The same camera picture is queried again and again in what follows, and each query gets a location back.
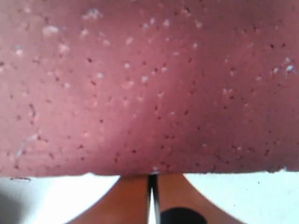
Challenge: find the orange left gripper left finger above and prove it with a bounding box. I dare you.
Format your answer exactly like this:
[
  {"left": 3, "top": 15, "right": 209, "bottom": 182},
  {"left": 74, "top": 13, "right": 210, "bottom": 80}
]
[{"left": 69, "top": 176, "right": 149, "bottom": 224}]

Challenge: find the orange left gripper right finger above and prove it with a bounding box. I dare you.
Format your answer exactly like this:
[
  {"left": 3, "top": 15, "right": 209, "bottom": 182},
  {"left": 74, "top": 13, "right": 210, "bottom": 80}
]
[{"left": 157, "top": 174, "right": 242, "bottom": 224}]

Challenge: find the red brick being placed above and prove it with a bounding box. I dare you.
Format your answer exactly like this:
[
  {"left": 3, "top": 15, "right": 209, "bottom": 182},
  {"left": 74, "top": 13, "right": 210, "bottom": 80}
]
[{"left": 0, "top": 0, "right": 299, "bottom": 177}]

